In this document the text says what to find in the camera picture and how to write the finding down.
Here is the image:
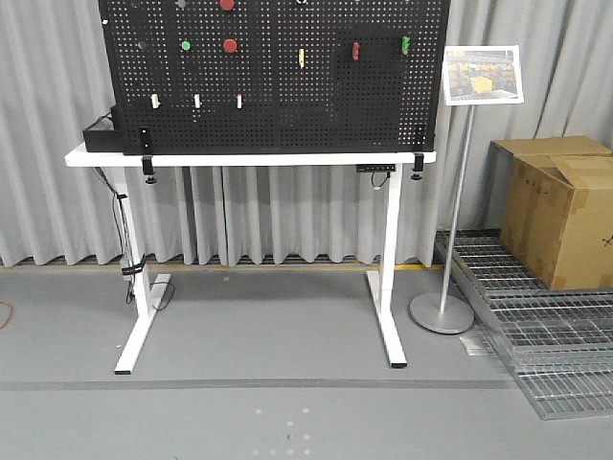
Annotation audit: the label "lower red mushroom button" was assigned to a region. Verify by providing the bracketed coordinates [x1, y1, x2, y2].
[223, 38, 238, 54]

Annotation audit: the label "red mushroom button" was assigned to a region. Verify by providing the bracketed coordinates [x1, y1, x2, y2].
[223, 38, 238, 54]
[219, 0, 235, 12]

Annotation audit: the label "upper red mushroom button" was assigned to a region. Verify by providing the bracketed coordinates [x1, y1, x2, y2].
[219, 0, 235, 12]

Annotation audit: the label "desk control panel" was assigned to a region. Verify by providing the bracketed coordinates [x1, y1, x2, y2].
[356, 164, 396, 173]

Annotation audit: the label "right black clamp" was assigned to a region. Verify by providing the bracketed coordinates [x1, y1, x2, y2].
[411, 125, 427, 181]

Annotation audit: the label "black clamp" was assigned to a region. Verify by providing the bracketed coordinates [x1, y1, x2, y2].
[411, 125, 427, 181]
[139, 126, 157, 185]

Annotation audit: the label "white standing desk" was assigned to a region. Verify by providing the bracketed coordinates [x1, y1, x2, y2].
[64, 145, 438, 376]

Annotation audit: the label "black perforated pegboard panel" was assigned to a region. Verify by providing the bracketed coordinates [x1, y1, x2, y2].
[99, 0, 450, 155]

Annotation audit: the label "left black clamp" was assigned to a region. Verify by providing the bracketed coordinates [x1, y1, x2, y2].
[139, 126, 157, 185]

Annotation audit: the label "silver sign stand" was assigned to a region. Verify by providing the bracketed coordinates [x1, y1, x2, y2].
[409, 45, 525, 335]

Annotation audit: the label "black box on desk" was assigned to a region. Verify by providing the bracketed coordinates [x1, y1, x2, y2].
[82, 105, 124, 152]

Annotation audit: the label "brown cardboard box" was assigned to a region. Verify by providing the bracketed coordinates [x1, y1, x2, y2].
[491, 136, 612, 290]

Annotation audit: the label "metal floor grating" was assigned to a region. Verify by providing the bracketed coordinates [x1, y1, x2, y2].
[451, 229, 612, 420]

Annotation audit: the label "black cables on desk leg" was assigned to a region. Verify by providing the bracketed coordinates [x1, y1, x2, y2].
[93, 166, 175, 311]

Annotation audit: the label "red toggle switch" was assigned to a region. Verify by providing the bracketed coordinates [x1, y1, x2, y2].
[352, 41, 360, 61]

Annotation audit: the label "white yellow rocker switch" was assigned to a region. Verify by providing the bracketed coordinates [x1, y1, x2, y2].
[150, 94, 160, 109]

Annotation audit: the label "green toggle switch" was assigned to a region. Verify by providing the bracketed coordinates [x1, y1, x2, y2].
[400, 35, 411, 56]

